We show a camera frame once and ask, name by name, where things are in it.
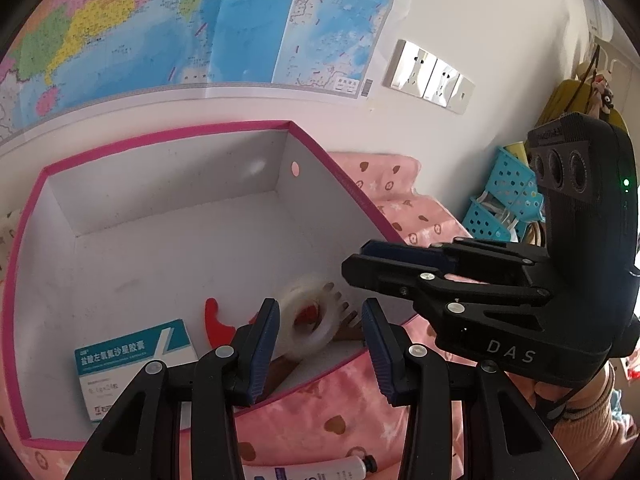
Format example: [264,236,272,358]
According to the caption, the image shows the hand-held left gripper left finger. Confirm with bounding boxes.
[65,297,281,480]

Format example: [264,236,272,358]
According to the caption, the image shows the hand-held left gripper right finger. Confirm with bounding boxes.
[361,297,578,480]

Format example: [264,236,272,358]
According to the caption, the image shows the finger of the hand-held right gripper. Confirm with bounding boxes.
[341,254,553,333]
[361,240,551,286]

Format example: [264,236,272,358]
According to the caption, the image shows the red plastic tool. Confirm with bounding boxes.
[204,297,321,348]

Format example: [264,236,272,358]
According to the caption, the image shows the white tape roll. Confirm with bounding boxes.
[274,280,346,361]

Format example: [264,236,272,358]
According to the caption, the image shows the white and purple cream tube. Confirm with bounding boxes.
[242,455,376,480]

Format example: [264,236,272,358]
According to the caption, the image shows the white and teal medicine box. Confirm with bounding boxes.
[74,318,200,423]

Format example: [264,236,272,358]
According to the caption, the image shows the pink cardboard box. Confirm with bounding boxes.
[0,120,416,453]

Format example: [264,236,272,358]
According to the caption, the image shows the person's right forearm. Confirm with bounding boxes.
[535,360,640,480]

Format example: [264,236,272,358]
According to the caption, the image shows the blue plastic basket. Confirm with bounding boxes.
[487,147,546,221]
[460,196,526,243]

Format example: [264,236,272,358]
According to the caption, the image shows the yellow sponge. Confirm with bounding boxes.
[502,142,528,166]

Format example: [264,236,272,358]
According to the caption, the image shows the yellow hanging garment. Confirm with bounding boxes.
[535,77,626,131]

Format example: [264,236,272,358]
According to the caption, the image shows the small hanging plush toy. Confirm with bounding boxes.
[590,67,618,116]

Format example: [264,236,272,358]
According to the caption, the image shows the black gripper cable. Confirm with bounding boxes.
[535,385,576,421]

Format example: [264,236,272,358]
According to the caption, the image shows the white wall socket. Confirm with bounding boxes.
[447,74,476,115]
[424,58,461,108]
[382,38,438,98]

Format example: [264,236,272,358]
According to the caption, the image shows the colourful wall map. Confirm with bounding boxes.
[0,0,406,146]

